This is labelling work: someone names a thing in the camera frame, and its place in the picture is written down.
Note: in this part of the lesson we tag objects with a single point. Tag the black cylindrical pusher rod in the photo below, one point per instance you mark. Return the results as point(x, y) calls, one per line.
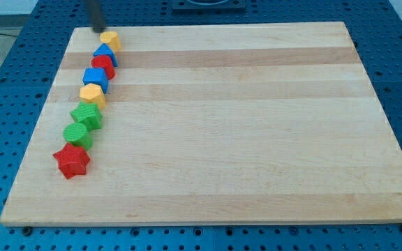
point(95, 15)

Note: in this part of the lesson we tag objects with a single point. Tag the red round block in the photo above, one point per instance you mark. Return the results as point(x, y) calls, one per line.
point(104, 62)

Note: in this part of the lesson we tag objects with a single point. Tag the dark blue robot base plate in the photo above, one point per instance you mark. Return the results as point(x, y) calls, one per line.
point(186, 5)

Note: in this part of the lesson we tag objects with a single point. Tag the wooden board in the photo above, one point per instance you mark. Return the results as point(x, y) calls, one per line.
point(240, 124)

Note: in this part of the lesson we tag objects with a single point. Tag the blue cube block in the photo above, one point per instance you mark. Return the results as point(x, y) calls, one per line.
point(96, 76)

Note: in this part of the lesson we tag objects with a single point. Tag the blue triangle block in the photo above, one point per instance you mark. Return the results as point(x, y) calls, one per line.
point(104, 49)

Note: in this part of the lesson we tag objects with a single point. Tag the yellow hexagon block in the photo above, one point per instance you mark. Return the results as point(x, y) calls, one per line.
point(93, 93)

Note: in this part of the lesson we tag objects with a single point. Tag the yellow heart block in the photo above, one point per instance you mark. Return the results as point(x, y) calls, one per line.
point(111, 38)

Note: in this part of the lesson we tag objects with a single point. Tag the green cylinder block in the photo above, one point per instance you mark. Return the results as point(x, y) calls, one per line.
point(78, 135)

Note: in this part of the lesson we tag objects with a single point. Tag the red star block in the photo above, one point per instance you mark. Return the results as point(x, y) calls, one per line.
point(72, 160)

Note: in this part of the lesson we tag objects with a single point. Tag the green star block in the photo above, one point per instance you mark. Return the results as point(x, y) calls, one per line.
point(88, 114)

